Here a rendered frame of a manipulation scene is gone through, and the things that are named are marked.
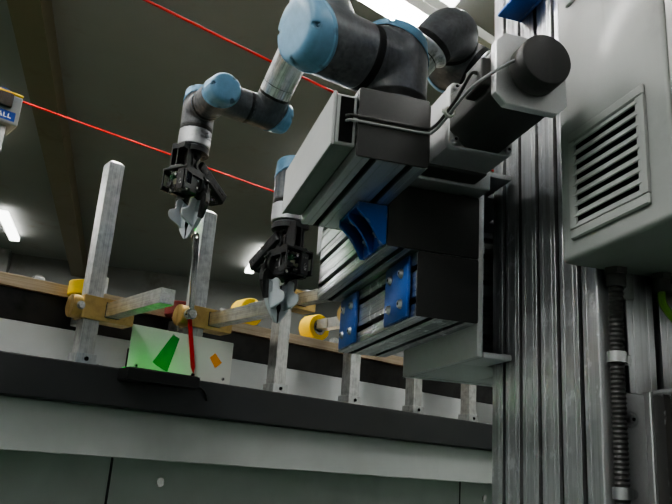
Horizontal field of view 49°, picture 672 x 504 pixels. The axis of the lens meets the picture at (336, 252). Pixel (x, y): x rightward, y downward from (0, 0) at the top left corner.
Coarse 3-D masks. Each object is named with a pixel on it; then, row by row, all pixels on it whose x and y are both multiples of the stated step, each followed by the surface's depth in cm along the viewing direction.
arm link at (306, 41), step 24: (312, 0) 115; (336, 0) 119; (288, 24) 119; (312, 24) 114; (336, 24) 115; (360, 24) 118; (288, 48) 118; (312, 48) 115; (336, 48) 116; (360, 48) 117; (312, 72) 119; (336, 72) 119; (360, 72) 120
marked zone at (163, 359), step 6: (174, 336) 164; (168, 342) 163; (174, 342) 164; (168, 348) 163; (174, 348) 164; (162, 354) 162; (168, 354) 163; (156, 360) 161; (162, 360) 162; (168, 360) 162; (162, 366) 161; (168, 366) 162
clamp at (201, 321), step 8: (176, 312) 169; (200, 312) 170; (208, 312) 171; (176, 320) 168; (184, 320) 167; (192, 320) 168; (200, 320) 170; (208, 320) 171; (200, 328) 170; (208, 328) 171; (216, 328) 172; (224, 328) 173
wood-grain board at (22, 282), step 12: (0, 276) 163; (12, 276) 164; (24, 276) 166; (24, 288) 166; (36, 288) 167; (48, 288) 169; (60, 288) 171; (156, 312) 186; (240, 324) 202; (264, 336) 206; (300, 336) 215; (324, 348) 220; (336, 348) 223; (372, 360) 234; (384, 360) 236; (396, 360) 239
